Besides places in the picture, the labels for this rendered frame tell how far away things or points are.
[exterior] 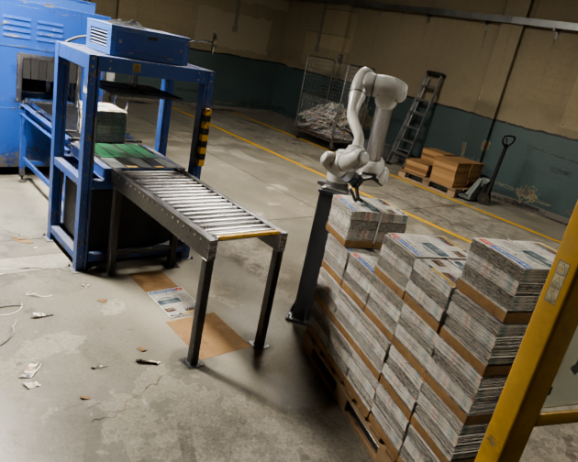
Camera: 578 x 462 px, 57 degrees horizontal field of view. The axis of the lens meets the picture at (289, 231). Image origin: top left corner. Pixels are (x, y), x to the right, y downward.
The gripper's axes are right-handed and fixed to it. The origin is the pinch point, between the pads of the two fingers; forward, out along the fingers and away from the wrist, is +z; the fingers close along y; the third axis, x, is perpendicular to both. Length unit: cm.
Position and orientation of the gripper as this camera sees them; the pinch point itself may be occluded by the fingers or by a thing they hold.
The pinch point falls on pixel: (372, 193)
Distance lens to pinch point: 317.5
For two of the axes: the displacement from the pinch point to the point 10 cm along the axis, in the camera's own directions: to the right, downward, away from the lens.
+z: 7.3, 4.7, 4.9
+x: 3.4, 3.8, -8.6
